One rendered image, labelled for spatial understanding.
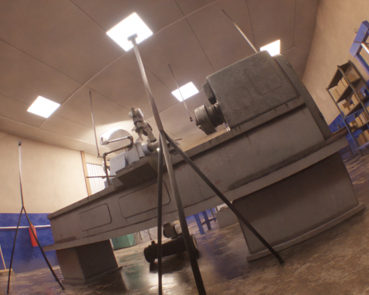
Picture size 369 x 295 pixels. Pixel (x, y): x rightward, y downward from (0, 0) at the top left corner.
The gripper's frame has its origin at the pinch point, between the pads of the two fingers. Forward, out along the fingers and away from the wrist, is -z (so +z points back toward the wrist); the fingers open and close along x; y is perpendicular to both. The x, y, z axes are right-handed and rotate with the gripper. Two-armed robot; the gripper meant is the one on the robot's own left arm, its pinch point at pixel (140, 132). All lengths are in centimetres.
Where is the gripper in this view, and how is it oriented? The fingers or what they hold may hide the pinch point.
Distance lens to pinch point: 195.2
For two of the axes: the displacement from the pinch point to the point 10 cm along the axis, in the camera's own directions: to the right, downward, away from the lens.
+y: -7.7, 0.5, -6.3
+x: -5.5, 4.5, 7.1
